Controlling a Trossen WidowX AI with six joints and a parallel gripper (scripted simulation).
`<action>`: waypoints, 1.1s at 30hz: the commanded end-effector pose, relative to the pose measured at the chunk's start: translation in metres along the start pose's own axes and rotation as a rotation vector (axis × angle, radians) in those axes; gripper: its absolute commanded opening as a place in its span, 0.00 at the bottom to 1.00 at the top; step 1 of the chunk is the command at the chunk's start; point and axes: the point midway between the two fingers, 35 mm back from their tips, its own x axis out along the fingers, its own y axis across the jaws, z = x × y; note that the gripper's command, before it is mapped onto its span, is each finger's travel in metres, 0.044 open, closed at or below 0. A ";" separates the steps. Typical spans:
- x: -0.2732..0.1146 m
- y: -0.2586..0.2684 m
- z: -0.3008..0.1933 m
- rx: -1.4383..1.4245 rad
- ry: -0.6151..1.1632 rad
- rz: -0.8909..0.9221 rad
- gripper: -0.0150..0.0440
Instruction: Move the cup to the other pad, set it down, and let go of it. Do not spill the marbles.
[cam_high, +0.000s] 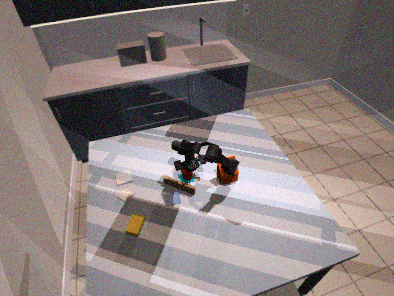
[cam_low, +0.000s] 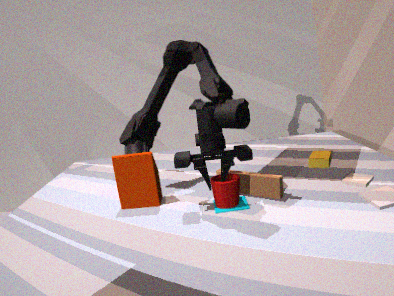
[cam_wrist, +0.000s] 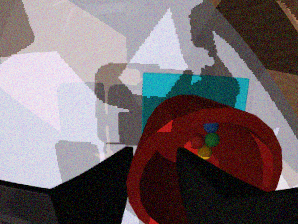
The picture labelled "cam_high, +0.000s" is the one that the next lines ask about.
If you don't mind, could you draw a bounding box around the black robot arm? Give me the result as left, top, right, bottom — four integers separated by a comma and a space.
171, 140, 240, 176

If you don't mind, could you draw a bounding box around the yellow rectangular block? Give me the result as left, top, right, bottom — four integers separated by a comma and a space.
125, 213, 146, 237

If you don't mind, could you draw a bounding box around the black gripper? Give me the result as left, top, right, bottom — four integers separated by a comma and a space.
174, 155, 206, 173

